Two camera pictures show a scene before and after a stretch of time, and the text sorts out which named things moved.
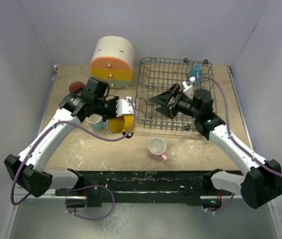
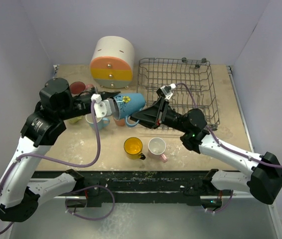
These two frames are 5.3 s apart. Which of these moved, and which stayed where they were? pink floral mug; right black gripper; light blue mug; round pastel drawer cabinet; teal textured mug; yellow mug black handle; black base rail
Moved: teal textured mug; yellow mug black handle; right black gripper
Stayed: pink floral mug; round pastel drawer cabinet; black base rail; light blue mug
